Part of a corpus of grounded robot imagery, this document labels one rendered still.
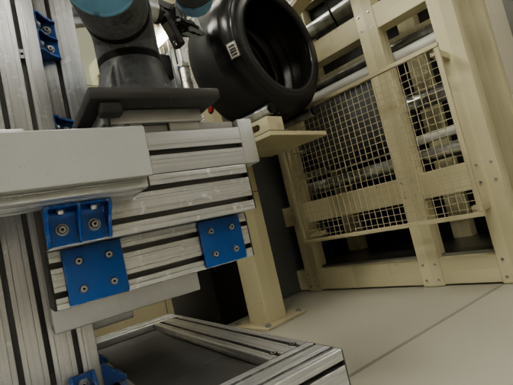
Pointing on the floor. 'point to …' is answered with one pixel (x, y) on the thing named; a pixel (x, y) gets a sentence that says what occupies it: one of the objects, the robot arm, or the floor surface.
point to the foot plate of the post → (271, 321)
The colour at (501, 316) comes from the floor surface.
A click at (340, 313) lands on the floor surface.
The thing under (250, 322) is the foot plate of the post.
